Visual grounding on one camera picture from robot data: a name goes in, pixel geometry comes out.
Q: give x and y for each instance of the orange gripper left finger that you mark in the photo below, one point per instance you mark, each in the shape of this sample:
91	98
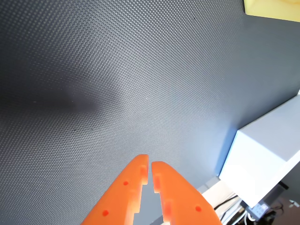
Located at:
122	199

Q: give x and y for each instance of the grey electronic box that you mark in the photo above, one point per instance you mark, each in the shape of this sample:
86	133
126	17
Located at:
256	209

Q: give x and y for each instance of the white open cardboard box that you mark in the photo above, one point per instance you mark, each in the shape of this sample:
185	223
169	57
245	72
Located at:
257	164

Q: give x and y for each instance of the dark grey textured mat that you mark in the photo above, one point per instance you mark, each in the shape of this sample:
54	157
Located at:
117	70

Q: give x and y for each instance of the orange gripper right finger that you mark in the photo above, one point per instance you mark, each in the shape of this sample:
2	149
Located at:
182	201

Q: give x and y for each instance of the yellow toy block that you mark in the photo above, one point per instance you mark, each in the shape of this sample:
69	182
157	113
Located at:
269	9

